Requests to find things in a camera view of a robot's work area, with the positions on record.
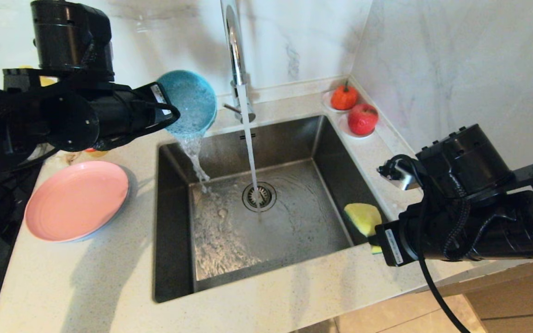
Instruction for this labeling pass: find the red toy apple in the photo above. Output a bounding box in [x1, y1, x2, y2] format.
[348, 104, 379, 136]

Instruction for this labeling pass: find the metal drain strainer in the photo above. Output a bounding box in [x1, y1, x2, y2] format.
[242, 182, 278, 213]

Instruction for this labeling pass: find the orange dish soap bottle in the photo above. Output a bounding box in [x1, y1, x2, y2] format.
[19, 65, 109, 158]

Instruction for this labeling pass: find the blue bowl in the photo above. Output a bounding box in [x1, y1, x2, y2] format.
[156, 69, 217, 138]

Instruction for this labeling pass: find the yellow green sponge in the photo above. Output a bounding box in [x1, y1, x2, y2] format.
[344, 203, 383, 255]

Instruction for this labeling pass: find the orange toy pumpkin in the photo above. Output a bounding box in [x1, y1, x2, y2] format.
[331, 81, 359, 111]

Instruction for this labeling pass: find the stainless steel sink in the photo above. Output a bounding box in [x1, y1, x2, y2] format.
[154, 116, 394, 303]

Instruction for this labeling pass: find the pink plate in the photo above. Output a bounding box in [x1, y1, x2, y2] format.
[25, 160, 130, 242]

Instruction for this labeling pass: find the small white dish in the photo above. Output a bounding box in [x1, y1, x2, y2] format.
[338, 113, 375, 139]
[322, 90, 359, 113]

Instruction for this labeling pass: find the chrome faucet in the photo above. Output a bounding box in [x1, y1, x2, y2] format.
[220, 0, 256, 124]

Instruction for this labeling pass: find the wooden cabinet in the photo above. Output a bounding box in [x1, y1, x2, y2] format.
[433, 252, 533, 333]

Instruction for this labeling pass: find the grey plate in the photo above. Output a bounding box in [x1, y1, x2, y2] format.
[79, 166, 138, 243]

